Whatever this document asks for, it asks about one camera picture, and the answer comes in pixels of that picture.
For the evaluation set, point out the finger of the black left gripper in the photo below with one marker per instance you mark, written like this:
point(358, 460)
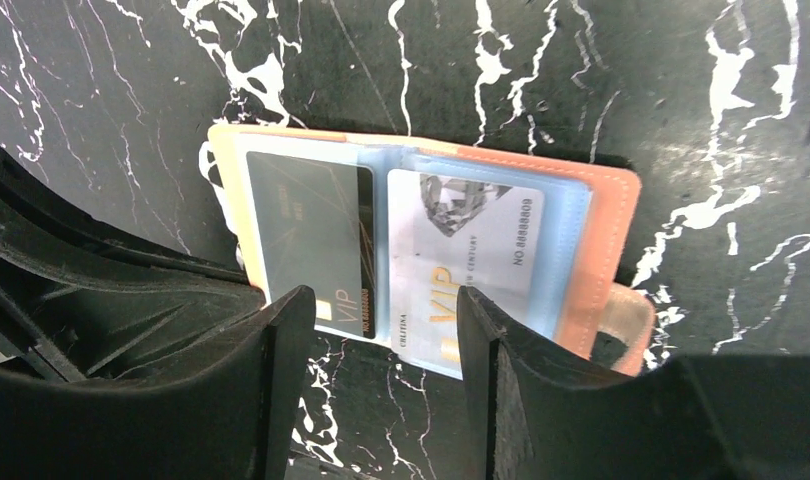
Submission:
point(82, 299)

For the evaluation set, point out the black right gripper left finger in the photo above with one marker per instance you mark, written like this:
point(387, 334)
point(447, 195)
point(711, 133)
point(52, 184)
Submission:
point(221, 408)

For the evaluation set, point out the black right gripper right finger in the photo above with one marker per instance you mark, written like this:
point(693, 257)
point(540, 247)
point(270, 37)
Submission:
point(537, 411)

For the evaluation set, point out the white VIP card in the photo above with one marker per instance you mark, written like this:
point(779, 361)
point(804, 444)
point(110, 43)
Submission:
point(448, 232)

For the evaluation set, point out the black VIP card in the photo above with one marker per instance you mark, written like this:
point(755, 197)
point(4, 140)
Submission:
point(315, 224)

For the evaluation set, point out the brown leather card holder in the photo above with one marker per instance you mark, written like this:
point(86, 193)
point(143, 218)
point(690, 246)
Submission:
point(586, 216)

